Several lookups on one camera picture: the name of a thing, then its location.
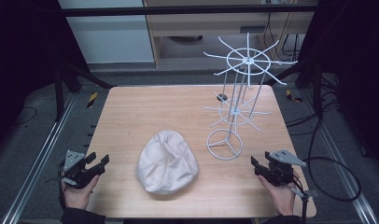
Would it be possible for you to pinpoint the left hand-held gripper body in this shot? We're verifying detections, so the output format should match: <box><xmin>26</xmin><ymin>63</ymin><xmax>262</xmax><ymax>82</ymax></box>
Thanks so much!
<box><xmin>63</xmin><ymin>149</ymin><xmax>100</xmax><ymax>189</ymax></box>

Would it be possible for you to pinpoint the white cloth hat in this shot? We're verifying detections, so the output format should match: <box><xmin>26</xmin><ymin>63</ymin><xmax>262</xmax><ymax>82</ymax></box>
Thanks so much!
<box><xmin>135</xmin><ymin>129</ymin><xmax>200</xmax><ymax>196</ymax></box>

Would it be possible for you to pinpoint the yellow black tape strip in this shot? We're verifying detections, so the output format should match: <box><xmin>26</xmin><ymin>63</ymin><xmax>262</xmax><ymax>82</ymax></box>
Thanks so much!
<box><xmin>86</xmin><ymin>91</ymin><xmax>99</xmax><ymax>109</ymax></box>
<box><xmin>285</xmin><ymin>89</ymin><xmax>303</xmax><ymax>104</ymax></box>

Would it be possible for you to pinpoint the person's left hand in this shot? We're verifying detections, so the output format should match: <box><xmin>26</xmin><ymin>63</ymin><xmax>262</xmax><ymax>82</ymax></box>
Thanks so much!
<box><xmin>61</xmin><ymin>174</ymin><xmax>102</xmax><ymax>211</ymax></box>

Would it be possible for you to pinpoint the thin black floor cable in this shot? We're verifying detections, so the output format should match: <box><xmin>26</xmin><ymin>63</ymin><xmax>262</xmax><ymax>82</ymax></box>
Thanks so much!
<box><xmin>9</xmin><ymin>105</ymin><xmax>38</xmax><ymax>128</ymax></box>

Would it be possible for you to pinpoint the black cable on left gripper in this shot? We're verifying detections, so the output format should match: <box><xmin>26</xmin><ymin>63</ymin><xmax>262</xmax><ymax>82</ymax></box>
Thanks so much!
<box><xmin>57</xmin><ymin>159</ymin><xmax>68</xmax><ymax>211</ymax></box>

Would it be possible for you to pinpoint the person's right hand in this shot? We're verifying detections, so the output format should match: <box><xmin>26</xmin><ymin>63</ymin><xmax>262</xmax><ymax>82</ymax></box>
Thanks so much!
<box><xmin>256</xmin><ymin>173</ymin><xmax>300</xmax><ymax>217</ymax></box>

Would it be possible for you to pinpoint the black metal stand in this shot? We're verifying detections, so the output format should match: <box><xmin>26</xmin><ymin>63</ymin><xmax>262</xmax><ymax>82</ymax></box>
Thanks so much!
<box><xmin>263</xmin><ymin>59</ymin><xmax>324</xmax><ymax>120</ymax></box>
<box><xmin>52</xmin><ymin>59</ymin><xmax>117</xmax><ymax>122</ymax></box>

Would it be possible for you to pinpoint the aluminium floor rail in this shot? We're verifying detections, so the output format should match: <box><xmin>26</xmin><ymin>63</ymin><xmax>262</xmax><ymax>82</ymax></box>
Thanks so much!
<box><xmin>0</xmin><ymin>92</ymin><xmax>77</xmax><ymax>224</ymax></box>
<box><xmin>299</xmin><ymin>90</ymin><xmax>379</xmax><ymax>224</ymax></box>

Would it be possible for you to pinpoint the white wire hat rack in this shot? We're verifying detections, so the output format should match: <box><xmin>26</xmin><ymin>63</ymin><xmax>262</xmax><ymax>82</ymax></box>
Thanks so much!
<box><xmin>201</xmin><ymin>32</ymin><xmax>299</xmax><ymax>161</ymax></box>

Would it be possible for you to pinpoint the black looped cable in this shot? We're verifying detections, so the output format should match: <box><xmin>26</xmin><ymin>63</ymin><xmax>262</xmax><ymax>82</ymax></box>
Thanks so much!
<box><xmin>285</xmin><ymin>77</ymin><xmax>363</xmax><ymax>203</ymax></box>

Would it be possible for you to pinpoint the white cabinet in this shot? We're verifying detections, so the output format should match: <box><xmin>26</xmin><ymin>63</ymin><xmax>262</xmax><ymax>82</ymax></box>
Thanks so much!
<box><xmin>58</xmin><ymin>0</ymin><xmax>156</xmax><ymax>65</ymax></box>

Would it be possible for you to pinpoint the light wooden desk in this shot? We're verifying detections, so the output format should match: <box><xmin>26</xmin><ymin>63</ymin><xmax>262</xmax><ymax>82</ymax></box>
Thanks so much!
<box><xmin>142</xmin><ymin>0</ymin><xmax>319</xmax><ymax>68</ymax></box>

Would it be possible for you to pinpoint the black horizontal bar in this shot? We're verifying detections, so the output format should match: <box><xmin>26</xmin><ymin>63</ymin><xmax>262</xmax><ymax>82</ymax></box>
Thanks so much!
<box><xmin>61</xmin><ymin>3</ymin><xmax>319</xmax><ymax>18</ymax></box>

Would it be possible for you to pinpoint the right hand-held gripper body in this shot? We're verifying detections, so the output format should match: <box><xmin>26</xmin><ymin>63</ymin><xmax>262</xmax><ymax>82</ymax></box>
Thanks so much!
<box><xmin>264</xmin><ymin>148</ymin><xmax>307</xmax><ymax>188</ymax></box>

